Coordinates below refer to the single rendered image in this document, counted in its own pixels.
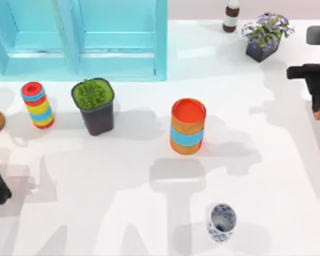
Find grey rounded box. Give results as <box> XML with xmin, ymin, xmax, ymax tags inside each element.
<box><xmin>306</xmin><ymin>25</ymin><xmax>320</xmax><ymax>45</ymax></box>

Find light blue rack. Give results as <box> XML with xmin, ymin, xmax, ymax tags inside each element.
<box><xmin>0</xmin><ymin>0</ymin><xmax>168</xmax><ymax>82</ymax></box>

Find purple flowers in dark pot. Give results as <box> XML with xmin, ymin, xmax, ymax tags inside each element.
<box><xmin>241</xmin><ymin>11</ymin><xmax>295</xmax><ymax>63</ymax></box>

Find green plant in dark pot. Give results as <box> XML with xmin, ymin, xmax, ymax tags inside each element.
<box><xmin>70</xmin><ymin>77</ymin><xmax>116</xmax><ymax>137</ymax></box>

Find blue and white cup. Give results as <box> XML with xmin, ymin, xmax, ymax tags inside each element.
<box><xmin>207</xmin><ymin>203</ymin><xmax>238</xmax><ymax>244</ymax></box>

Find stack of coloured rings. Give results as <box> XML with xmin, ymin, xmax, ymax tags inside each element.
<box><xmin>20</xmin><ymin>81</ymin><xmax>55</xmax><ymax>130</ymax></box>

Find brown bottle with white label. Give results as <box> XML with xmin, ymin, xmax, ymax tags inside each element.
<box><xmin>222</xmin><ymin>0</ymin><xmax>241</xmax><ymax>34</ymax></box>

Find orange can with blue band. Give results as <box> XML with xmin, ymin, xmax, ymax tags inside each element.
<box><xmin>170</xmin><ymin>98</ymin><xmax>207</xmax><ymax>156</ymax></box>

